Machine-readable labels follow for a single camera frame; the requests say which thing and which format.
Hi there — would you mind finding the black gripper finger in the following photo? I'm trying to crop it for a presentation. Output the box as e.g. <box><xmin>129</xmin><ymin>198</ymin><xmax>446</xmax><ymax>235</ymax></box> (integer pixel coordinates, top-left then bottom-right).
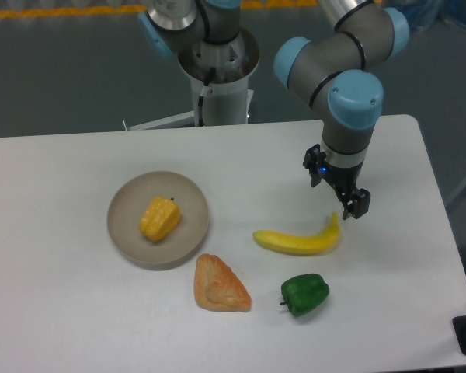
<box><xmin>340</xmin><ymin>188</ymin><xmax>371</xmax><ymax>220</ymax></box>
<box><xmin>303</xmin><ymin>144</ymin><xmax>325</xmax><ymax>187</ymax></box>

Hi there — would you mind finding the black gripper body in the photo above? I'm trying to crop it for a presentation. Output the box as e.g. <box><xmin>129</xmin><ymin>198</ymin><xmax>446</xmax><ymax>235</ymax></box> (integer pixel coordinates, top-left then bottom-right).
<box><xmin>318</xmin><ymin>144</ymin><xmax>364</xmax><ymax>200</ymax></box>

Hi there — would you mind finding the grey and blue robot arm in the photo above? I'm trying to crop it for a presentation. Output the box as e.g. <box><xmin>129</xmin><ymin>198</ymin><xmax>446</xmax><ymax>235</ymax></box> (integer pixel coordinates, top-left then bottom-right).
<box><xmin>138</xmin><ymin>1</ymin><xmax>409</xmax><ymax>218</ymax></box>

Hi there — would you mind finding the green bell pepper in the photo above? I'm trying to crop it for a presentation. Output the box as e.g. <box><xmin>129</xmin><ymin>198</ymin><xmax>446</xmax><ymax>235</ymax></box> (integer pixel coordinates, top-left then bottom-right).
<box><xmin>280</xmin><ymin>274</ymin><xmax>330</xmax><ymax>318</ymax></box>

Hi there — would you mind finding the yellow bell pepper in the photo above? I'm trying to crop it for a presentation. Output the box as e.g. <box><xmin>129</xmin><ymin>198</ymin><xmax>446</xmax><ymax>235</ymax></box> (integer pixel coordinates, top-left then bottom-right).
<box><xmin>138</xmin><ymin>196</ymin><xmax>182</xmax><ymax>242</ymax></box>

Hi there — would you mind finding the beige round plate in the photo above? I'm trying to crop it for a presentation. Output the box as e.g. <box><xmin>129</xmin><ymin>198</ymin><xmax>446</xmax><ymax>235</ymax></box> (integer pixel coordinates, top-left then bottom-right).
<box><xmin>106</xmin><ymin>171</ymin><xmax>209</xmax><ymax>270</ymax></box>

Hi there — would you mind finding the yellow banana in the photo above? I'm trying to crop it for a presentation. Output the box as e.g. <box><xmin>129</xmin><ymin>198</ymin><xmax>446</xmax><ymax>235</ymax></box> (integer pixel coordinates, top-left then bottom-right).
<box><xmin>252</xmin><ymin>213</ymin><xmax>341</xmax><ymax>256</ymax></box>

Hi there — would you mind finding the triangular pastry bread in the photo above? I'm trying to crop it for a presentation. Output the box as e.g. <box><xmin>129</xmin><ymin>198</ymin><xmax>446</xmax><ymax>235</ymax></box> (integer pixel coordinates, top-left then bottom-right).
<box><xmin>193</xmin><ymin>253</ymin><xmax>252</xmax><ymax>312</ymax></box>

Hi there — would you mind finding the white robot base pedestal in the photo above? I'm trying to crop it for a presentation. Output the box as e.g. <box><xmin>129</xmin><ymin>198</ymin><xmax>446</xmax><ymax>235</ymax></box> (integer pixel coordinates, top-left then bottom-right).
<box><xmin>125</xmin><ymin>27</ymin><xmax>259</xmax><ymax>131</ymax></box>

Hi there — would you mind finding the black cable on pedestal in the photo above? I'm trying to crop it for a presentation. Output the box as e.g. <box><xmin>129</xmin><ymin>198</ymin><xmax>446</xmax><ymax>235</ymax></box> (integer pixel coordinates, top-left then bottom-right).
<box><xmin>196</xmin><ymin>66</ymin><xmax>217</xmax><ymax>127</ymax></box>

